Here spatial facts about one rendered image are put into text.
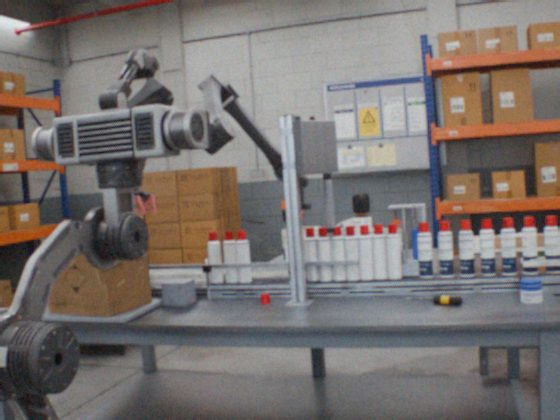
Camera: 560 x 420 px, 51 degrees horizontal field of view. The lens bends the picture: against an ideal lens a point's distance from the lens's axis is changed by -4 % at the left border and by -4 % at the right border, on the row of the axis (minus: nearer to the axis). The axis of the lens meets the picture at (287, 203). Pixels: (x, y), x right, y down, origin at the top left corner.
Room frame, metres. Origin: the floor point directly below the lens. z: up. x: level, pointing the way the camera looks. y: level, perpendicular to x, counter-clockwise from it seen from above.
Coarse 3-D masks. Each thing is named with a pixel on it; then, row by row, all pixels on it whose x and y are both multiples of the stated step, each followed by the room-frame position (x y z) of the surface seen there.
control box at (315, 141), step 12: (300, 120) 2.12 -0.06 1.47; (312, 120) 2.15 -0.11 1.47; (324, 120) 2.19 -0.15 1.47; (300, 132) 2.12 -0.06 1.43; (312, 132) 2.14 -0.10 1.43; (324, 132) 2.18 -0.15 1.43; (336, 132) 2.22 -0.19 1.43; (300, 144) 2.12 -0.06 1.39; (312, 144) 2.14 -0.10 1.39; (324, 144) 2.18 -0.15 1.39; (336, 144) 2.22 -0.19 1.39; (300, 156) 2.12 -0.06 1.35; (312, 156) 2.14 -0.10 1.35; (324, 156) 2.18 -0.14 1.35; (336, 156) 2.21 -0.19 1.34; (300, 168) 2.13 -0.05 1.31; (312, 168) 2.14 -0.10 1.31; (324, 168) 2.17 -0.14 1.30; (336, 168) 2.21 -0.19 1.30
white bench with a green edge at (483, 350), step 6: (540, 234) 3.72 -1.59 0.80; (474, 240) 3.69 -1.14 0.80; (474, 246) 3.43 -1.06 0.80; (480, 246) 3.41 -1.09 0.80; (474, 252) 3.22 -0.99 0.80; (498, 252) 3.15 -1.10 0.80; (516, 252) 3.12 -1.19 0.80; (540, 252) 3.08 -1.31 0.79; (480, 348) 3.22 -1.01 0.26; (486, 348) 3.21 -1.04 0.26; (492, 348) 3.50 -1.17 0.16; (498, 348) 3.49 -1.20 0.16; (522, 348) 3.45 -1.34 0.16; (528, 348) 3.43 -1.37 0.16; (480, 354) 3.22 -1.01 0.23; (486, 354) 3.21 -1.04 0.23; (480, 360) 3.22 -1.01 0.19; (486, 360) 3.21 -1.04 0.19; (480, 366) 3.22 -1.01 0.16; (486, 366) 3.21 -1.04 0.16; (480, 372) 3.22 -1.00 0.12; (486, 372) 3.21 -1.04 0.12
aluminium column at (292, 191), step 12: (288, 120) 2.14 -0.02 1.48; (288, 144) 2.15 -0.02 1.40; (288, 156) 2.15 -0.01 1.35; (288, 180) 2.15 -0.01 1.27; (288, 192) 2.14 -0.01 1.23; (288, 204) 2.15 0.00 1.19; (300, 204) 2.17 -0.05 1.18; (288, 216) 2.15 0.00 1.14; (300, 216) 2.16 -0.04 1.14; (288, 228) 2.15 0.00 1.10; (300, 228) 2.16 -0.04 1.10; (300, 240) 2.14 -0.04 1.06; (300, 252) 2.14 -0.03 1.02; (300, 264) 2.14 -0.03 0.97; (300, 276) 2.14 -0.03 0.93; (300, 288) 2.14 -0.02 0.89; (300, 300) 2.14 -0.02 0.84
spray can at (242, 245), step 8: (240, 232) 2.35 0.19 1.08; (240, 240) 2.35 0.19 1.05; (240, 248) 2.34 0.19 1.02; (248, 248) 2.36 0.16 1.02; (240, 256) 2.34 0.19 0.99; (248, 256) 2.35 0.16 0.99; (240, 272) 2.35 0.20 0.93; (248, 272) 2.35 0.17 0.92; (240, 280) 2.35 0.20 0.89; (248, 280) 2.35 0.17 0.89
